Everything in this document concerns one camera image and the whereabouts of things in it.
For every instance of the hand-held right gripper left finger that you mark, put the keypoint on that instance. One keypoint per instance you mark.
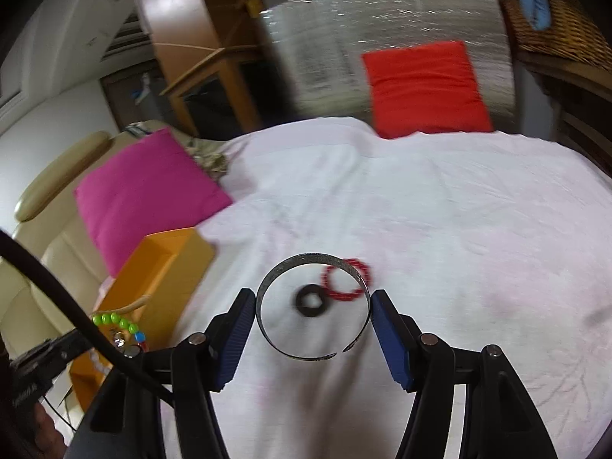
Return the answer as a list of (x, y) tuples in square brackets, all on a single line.
[(234, 339)]

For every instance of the silver cuff bangle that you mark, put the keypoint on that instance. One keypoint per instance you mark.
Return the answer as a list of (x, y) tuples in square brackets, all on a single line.
[(306, 258)]

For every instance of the white blanket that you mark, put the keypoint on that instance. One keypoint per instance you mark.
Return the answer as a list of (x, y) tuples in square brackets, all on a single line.
[(454, 210)]

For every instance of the orange box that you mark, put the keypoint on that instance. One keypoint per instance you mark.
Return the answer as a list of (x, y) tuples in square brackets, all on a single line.
[(158, 287)]

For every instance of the person's left hand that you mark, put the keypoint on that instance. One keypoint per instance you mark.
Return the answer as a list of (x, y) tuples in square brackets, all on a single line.
[(45, 428)]

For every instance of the wall vent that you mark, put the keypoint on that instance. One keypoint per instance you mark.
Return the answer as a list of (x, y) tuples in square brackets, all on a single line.
[(126, 38)]

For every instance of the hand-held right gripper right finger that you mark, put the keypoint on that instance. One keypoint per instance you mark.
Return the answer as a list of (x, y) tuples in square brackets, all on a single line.
[(392, 339)]

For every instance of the red pillow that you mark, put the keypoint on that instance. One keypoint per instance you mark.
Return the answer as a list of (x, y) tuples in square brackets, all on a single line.
[(425, 91)]

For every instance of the beige sofa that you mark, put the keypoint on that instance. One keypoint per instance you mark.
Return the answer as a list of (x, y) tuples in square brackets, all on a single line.
[(52, 258)]

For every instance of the wicker basket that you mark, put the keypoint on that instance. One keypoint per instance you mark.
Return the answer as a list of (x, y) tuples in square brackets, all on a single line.
[(573, 24)]

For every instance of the wooden shelf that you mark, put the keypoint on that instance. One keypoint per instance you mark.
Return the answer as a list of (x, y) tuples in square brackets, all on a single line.
[(573, 91)]

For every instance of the curved wooden panel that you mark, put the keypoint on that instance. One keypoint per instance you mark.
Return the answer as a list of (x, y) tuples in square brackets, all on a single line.
[(177, 19)]

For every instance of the patterned beige cloth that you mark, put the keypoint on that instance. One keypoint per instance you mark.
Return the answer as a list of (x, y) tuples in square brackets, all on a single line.
[(210, 160)]

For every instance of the silver insulation sheet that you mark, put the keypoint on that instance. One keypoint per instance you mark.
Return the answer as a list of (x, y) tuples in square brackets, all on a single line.
[(325, 43)]

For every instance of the pink pillow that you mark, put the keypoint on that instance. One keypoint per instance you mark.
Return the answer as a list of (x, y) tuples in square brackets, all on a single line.
[(143, 196)]

